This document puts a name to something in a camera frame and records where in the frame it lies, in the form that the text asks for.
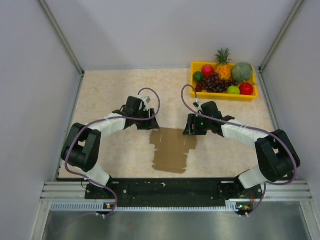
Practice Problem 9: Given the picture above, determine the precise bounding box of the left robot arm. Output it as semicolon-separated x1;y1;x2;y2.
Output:
61;95;160;199

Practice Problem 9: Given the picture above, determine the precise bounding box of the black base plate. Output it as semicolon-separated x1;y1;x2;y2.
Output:
85;177;262;208

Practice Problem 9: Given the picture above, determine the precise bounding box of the red apple front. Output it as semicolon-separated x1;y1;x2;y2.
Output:
239;82;254;96

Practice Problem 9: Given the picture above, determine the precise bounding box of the green melon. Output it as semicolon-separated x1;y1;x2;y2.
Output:
231;62;253;83

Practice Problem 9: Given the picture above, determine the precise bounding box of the white cable duct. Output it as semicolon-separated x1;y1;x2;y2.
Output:
50;201;239;212

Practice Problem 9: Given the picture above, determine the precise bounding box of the dark green lime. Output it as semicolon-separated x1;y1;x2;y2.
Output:
192;71;204;83

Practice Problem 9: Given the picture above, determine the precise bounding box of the light green lime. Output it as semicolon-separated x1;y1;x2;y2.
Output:
226;85;241;95

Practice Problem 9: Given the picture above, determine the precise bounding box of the red apple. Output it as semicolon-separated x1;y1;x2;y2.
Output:
239;82;254;96
201;64;215;77

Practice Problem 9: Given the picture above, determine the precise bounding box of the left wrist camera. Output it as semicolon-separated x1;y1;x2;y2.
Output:
136;95;151;112

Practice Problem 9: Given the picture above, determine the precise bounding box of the pineapple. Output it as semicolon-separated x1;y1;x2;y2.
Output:
215;48;232;81

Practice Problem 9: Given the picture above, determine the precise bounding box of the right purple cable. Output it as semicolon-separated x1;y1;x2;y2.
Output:
180;84;299;218

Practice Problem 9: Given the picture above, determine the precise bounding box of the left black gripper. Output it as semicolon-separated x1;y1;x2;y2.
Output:
133;108;160;130

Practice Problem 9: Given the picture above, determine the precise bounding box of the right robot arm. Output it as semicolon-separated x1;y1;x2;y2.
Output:
183;99;301;198

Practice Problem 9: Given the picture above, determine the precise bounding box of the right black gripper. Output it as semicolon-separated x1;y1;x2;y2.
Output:
183;114;212;136

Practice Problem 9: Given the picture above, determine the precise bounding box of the red apple back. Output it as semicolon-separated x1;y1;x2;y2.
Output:
201;64;215;77

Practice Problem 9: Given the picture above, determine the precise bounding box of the aluminium frame rail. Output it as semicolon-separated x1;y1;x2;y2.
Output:
40;181;313;202

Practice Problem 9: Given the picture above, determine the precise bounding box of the brown cardboard box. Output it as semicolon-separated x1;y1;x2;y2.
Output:
149;127;197;174

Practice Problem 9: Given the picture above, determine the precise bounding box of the purple grape bunch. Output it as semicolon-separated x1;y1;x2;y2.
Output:
195;73;238;93

